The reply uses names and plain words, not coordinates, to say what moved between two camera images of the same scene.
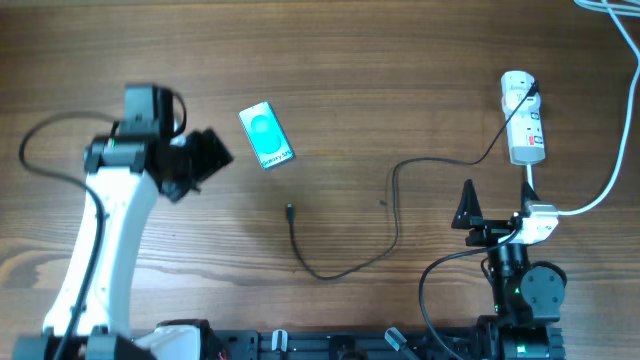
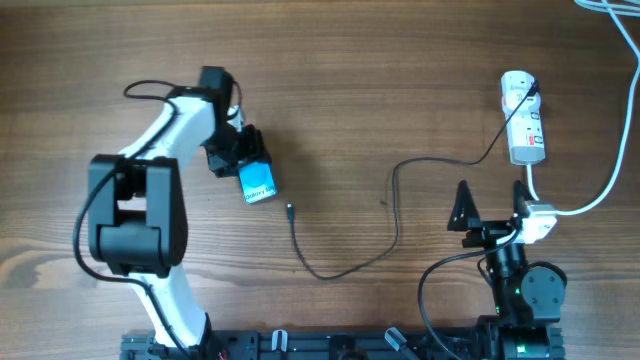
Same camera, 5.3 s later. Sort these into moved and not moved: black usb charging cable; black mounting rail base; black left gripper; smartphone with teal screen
Moved: smartphone with teal screen; black left gripper
Not moved: black mounting rail base; black usb charging cable
